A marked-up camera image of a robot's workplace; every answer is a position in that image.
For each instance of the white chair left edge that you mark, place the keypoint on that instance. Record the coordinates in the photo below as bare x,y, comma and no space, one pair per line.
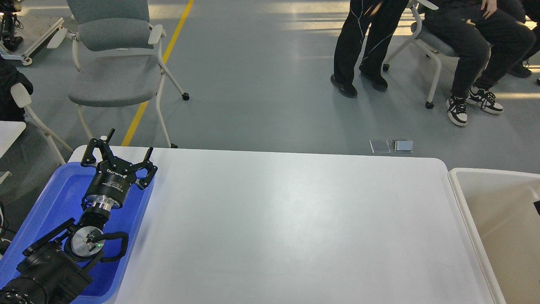
23,100

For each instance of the left floor socket cover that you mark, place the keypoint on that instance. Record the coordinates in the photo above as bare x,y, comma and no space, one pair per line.
380,146

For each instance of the black jacket left edge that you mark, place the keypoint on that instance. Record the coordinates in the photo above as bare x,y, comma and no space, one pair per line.
10,76

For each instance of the grey office chair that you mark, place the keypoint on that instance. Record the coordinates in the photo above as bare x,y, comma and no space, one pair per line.
124,80

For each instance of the standing person black trousers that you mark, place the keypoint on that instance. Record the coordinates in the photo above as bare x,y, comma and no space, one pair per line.
369,26

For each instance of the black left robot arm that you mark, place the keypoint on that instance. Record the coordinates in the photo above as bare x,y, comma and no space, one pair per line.
75,244

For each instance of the floor socket cover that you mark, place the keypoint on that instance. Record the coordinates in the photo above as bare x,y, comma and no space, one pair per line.
403,146
380,146

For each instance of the white plastic bin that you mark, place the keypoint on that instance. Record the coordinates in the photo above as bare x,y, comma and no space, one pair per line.
504,227

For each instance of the right floor socket cover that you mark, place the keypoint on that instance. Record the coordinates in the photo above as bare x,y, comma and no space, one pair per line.
403,146

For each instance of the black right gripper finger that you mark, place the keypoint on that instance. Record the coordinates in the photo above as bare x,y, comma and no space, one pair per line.
537,206

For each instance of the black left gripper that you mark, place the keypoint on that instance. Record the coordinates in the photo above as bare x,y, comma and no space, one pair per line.
110,182

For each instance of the seated person black clothes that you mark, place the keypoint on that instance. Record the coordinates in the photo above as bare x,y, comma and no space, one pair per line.
488,41

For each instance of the white side table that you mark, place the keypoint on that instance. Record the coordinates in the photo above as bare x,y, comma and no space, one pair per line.
9,132

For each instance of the grey chair top right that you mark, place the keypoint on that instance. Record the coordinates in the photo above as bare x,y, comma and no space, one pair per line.
423,39

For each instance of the white equipment cart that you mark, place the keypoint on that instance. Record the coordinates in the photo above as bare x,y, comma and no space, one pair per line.
23,36

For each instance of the blue plastic tray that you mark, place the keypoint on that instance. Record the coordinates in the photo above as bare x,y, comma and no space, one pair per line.
59,201

